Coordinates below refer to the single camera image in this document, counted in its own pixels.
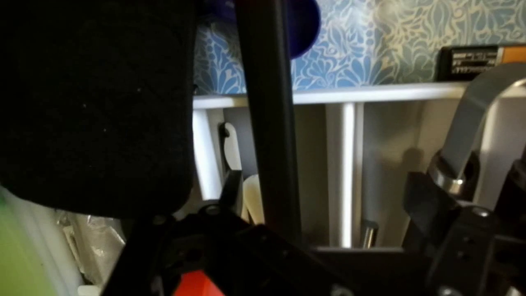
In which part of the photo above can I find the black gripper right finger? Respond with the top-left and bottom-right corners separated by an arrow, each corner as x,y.
402,161 -> 526,296

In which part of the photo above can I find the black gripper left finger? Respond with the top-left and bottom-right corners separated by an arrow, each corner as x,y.
99,168 -> 331,296

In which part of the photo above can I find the black spatula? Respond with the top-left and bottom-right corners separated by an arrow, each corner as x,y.
0,0 -> 305,244

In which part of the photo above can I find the blue patterned drawer liner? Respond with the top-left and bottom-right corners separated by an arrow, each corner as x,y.
191,0 -> 526,96

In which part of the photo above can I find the white plastic utensil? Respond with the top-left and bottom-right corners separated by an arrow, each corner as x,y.
219,120 -> 247,176

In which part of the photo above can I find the green cutting board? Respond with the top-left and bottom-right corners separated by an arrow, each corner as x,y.
0,186 -> 60,296

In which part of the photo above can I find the black orange small box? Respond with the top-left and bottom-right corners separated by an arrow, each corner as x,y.
435,45 -> 526,84

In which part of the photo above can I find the blue round utensil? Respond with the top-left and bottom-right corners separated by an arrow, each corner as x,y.
200,0 -> 323,61

